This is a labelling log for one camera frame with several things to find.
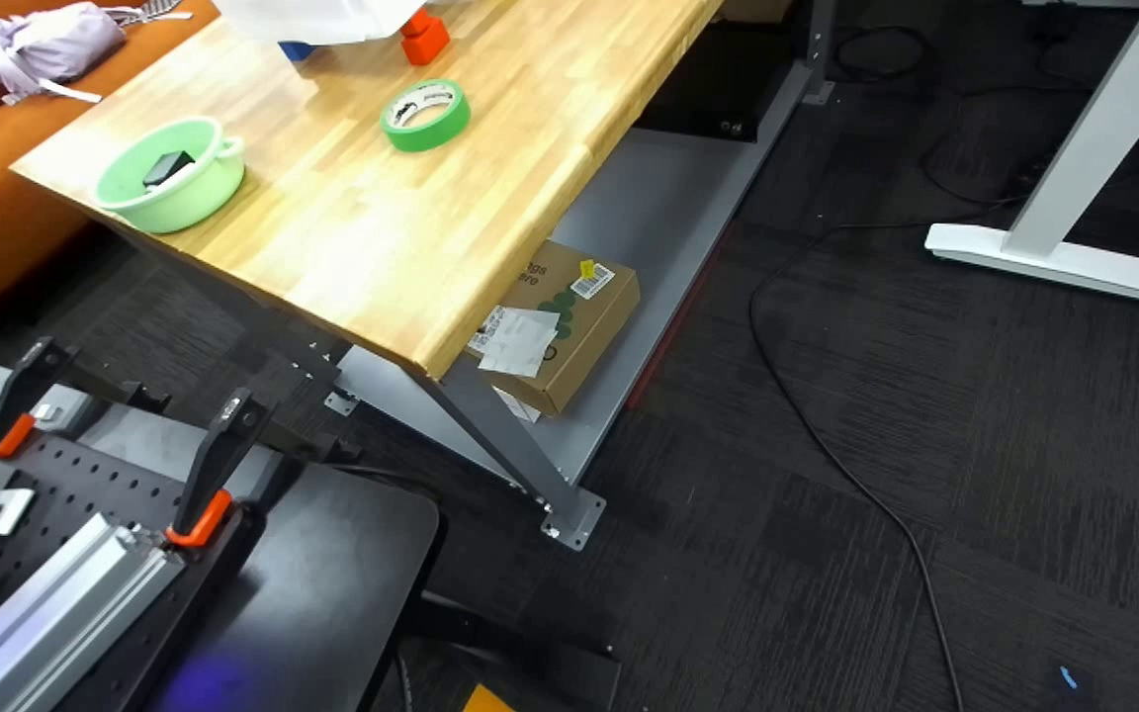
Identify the green tape roll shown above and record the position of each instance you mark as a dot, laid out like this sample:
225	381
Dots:
430	132

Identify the light-green plastic bowl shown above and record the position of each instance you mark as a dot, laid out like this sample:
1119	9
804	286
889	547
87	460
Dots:
198	195

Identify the labelled cardboard box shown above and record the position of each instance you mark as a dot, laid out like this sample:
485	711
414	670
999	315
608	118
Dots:
575	340

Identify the black flat plate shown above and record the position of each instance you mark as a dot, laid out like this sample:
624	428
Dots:
319	579

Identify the red block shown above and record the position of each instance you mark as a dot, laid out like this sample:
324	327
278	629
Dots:
426	37

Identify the small yellow item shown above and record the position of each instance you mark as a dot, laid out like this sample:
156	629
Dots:
485	701

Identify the small blue pad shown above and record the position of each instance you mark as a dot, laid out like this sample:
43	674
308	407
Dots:
298	54

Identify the white plastic drawer unit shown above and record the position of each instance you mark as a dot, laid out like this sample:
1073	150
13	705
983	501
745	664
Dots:
319	16

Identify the small black block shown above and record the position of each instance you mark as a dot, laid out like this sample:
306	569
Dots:
166	162

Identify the black perforated board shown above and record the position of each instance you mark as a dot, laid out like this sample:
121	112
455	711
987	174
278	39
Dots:
98	478

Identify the white desk leg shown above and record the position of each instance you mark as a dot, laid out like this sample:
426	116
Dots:
1056	257

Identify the blue floor scrap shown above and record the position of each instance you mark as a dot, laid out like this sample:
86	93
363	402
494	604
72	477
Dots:
1068	680

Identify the pale crumpled cloth bundle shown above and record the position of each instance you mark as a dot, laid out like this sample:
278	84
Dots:
50	45

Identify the grey metal table frame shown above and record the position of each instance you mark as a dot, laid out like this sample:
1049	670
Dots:
653	199

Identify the aluminium extrusion rail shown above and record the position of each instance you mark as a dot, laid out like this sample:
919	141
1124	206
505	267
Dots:
55	608

